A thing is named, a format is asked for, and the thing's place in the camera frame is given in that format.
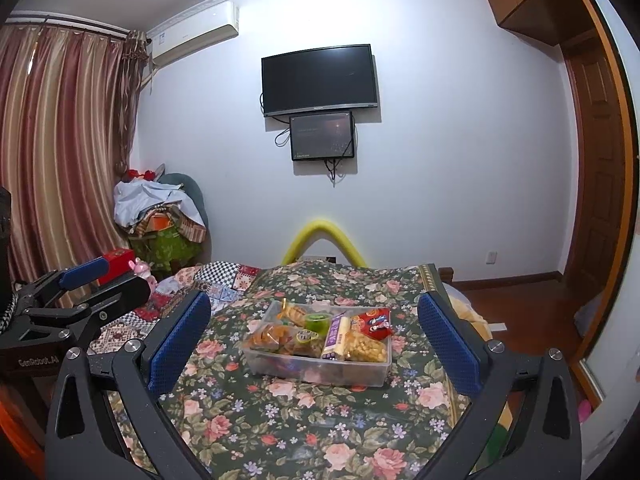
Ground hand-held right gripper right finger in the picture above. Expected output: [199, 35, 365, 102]
[417, 291, 584, 480]

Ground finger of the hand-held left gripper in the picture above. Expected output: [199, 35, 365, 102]
[24, 277, 152, 347]
[11, 256, 109, 310]

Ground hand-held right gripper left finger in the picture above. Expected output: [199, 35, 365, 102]
[45, 290, 212, 480]

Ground yellow chip packet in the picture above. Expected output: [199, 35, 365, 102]
[344, 330, 391, 364]

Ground clear round biscuit tube packet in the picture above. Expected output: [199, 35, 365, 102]
[277, 304, 309, 329]

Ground clear plastic box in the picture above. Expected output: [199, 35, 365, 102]
[241, 300, 393, 389]

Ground red box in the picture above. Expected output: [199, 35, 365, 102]
[97, 248, 137, 285]

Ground pink plush toy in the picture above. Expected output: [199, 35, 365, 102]
[127, 258, 159, 287]

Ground patchwork quilt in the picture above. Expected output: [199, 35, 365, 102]
[90, 260, 262, 357]

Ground red and blue snack packet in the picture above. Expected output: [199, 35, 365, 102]
[357, 308, 392, 337]

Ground pile of clothes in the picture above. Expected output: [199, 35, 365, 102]
[112, 162, 209, 275]

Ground beige pastry packet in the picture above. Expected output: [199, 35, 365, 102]
[249, 323, 302, 357]

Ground purple wafer packet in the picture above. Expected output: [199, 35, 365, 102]
[321, 312, 354, 362]

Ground striped red curtain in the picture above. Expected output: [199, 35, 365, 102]
[0, 21, 152, 308]

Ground green snack packet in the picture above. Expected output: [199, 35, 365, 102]
[295, 329, 327, 357]

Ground grey chair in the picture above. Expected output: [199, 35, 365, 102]
[161, 172, 209, 243]

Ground floral blanket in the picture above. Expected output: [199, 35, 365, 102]
[107, 262, 507, 480]

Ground yellow foam tube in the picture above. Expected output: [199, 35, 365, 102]
[281, 218, 369, 268]

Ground brown wooden door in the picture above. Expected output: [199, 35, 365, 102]
[559, 30, 632, 353]

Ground white air conditioner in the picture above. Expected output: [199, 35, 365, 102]
[146, 2, 240, 67]

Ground brown wooden cabinet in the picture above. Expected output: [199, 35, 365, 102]
[481, 0, 582, 47]

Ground black monitor cable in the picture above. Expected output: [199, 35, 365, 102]
[323, 157, 352, 187]

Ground small black wall monitor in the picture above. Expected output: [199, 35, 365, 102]
[288, 111, 356, 162]

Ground black wall television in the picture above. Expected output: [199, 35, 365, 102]
[261, 43, 377, 119]

